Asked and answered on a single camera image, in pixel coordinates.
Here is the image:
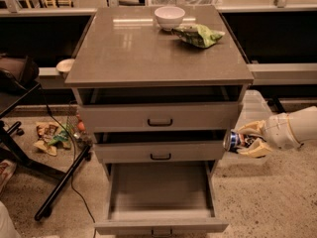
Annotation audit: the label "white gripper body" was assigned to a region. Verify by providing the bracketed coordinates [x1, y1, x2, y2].
[262, 113, 301, 150]

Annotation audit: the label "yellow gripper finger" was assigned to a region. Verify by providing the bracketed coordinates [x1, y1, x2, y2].
[238, 120, 264, 137]
[238, 139, 272, 158]

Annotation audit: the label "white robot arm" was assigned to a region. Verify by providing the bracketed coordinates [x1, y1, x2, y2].
[237, 106, 317, 158]

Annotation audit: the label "top grey drawer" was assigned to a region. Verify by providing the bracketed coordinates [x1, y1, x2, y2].
[78, 103, 240, 133]

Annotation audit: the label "grey drawer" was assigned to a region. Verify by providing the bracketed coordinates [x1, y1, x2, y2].
[78, 103, 240, 133]
[93, 141, 224, 164]
[95, 161, 228, 238]

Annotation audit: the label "middle grey drawer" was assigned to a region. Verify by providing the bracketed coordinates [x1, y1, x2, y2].
[93, 141, 224, 164]

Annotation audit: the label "grey drawer cabinet with countertop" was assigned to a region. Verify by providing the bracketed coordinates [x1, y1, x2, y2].
[64, 5, 255, 238]

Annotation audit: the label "bottom grey drawer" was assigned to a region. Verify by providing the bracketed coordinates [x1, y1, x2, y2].
[95, 161, 228, 238]

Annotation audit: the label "clear plastic storage bin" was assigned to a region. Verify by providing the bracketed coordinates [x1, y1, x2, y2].
[218, 90, 273, 167]

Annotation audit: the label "black stand leg right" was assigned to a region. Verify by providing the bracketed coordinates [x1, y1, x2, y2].
[267, 97, 285, 113]

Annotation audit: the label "green chip bag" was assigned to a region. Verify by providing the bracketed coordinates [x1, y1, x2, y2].
[171, 24, 225, 49]

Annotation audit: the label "white ceramic bowl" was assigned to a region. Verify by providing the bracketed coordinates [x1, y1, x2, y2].
[155, 6, 185, 30]

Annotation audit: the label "small white bowl on ledge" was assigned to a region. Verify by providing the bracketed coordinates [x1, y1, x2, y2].
[56, 59, 74, 73]

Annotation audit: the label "snack bags on floor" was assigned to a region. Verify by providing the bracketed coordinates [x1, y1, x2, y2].
[34, 122, 71, 156]

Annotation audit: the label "dark bag on table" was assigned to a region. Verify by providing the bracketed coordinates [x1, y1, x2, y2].
[0, 56, 40, 93]

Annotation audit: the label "snack bag left edge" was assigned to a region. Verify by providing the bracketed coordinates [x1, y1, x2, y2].
[0, 160, 17, 193]

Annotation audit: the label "white object bottom left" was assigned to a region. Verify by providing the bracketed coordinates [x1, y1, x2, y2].
[0, 201, 21, 238]

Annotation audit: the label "wire basket with items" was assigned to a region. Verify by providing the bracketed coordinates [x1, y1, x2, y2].
[66, 100, 92, 149]

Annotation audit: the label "black table frame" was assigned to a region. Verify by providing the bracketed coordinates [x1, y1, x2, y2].
[0, 81, 91, 221]

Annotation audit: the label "black power cable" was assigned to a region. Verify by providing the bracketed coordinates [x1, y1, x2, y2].
[39, 86, 97, 238]

